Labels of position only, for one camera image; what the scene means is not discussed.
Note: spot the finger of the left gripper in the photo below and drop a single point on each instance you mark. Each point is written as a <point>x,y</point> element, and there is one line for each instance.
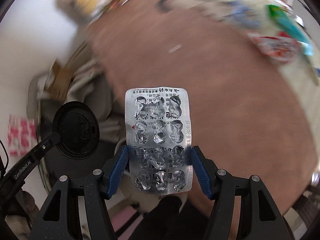
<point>14,179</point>

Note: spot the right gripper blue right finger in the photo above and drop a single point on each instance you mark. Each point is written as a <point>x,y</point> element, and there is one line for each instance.
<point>259,215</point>

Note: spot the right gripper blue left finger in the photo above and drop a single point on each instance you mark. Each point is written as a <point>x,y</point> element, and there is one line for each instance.
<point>59,216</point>

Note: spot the silver blister pack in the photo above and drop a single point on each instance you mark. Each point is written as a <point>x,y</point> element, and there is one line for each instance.
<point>158,138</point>

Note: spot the black plastic cup lid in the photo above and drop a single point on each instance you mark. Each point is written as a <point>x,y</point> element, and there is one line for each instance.
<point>78,129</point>

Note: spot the grey trash bag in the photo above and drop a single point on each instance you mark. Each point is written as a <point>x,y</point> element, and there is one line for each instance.
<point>89,86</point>

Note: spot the pink white patterned item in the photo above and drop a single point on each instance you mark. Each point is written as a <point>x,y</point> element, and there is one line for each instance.
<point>21,135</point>

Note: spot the brown cardboard piece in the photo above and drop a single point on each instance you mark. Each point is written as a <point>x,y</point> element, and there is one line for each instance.
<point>59,80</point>

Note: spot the red white snack wrapper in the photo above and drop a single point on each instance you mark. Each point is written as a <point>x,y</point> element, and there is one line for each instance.
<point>281,48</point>

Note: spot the green cyan snack bag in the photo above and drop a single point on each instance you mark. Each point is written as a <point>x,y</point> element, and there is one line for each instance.
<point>282,19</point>

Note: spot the light blue crumpled wrapper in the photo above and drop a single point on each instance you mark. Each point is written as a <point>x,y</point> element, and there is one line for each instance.
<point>243,15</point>

